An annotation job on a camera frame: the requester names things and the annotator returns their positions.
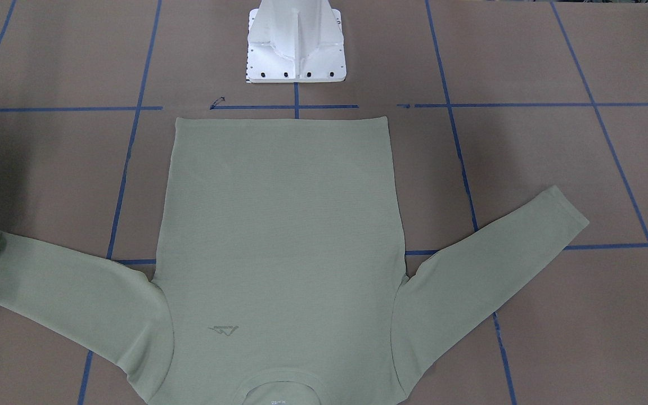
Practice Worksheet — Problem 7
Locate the sage green long-sleeve shirt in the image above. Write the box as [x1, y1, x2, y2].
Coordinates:
[0, 117, 588, 404]

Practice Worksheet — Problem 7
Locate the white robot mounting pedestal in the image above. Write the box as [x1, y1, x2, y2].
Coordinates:
[245, 1, 347, 84]

